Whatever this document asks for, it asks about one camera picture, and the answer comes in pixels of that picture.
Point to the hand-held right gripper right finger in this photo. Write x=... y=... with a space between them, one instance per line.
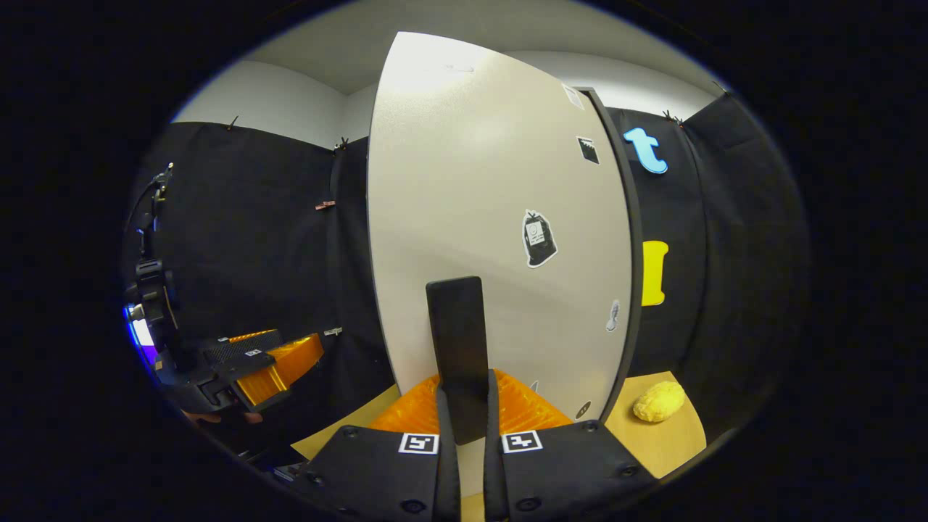
x=565 y=478

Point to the beige cabinet door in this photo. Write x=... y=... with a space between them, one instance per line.
x=471 y=181

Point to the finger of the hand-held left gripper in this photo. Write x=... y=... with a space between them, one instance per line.
x=239 y=348
x=283 y=366

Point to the glowing monitor screen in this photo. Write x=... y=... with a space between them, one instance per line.
x=141 y=337

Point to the dark grey cabinet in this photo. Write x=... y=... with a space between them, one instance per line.
x=632 y=217

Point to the black backdrop cloth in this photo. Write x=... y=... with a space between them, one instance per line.
x=254 y=239

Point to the black tripod stand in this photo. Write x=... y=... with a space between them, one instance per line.
x=148 y=283

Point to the grey book stack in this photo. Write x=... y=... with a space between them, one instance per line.
x=288 y=471

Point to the yellow lumpy toy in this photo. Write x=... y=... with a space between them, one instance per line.
x=660 y=401

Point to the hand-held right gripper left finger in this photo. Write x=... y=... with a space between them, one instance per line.
x=377 y=478

